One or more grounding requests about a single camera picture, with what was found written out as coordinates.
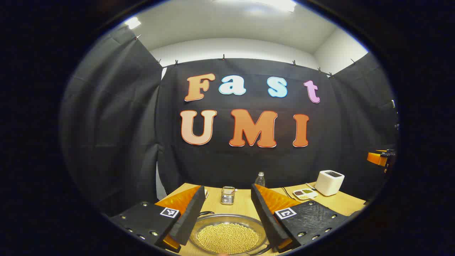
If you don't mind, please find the white divided bean dish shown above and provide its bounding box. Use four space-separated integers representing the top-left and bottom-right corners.
293 188 319 201

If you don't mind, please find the wire utensil holder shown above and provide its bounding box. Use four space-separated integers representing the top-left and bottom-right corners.
220 186 237 206

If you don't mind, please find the white toaster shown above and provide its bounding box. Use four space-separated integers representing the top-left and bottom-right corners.
315 170 345 197

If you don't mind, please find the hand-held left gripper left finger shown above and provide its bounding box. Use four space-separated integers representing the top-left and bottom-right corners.
108 185 207 254

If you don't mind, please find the stainless steel pot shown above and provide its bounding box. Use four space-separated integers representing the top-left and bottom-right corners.
188 210 271 256

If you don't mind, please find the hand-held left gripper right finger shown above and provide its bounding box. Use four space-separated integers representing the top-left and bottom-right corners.
251 183 350 254

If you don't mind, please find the pile of soybeans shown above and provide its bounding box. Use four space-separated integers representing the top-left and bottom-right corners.
197 223 261 255

